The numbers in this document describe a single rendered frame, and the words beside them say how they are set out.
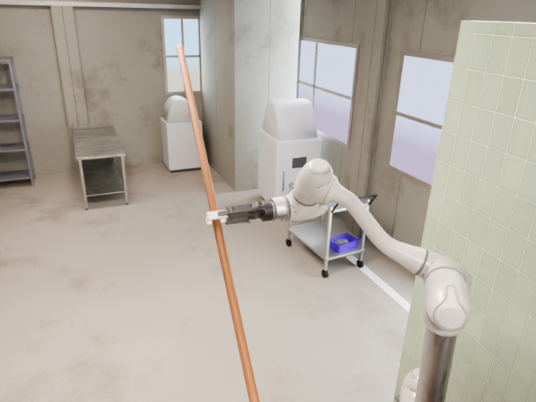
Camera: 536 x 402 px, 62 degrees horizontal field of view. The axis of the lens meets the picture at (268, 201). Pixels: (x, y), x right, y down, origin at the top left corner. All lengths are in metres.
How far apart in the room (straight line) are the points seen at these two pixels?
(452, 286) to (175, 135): 6.56
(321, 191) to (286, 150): 4.45
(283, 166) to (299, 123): 0.61
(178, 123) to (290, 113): 2.35
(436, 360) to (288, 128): 4.66
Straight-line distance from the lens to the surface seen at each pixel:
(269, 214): 1.59
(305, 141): 6.02
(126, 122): 8.21
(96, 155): 6.50
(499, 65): 2.15
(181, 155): 7.82
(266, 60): 6.72
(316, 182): 1.47
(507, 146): 2.11
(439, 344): 1.65
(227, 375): 3.76
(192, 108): 1.79
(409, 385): 2.05
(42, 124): 8.18
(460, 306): 1.52
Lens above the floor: 2.62
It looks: 23 degrees down
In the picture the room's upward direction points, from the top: 2 degrees clockwise
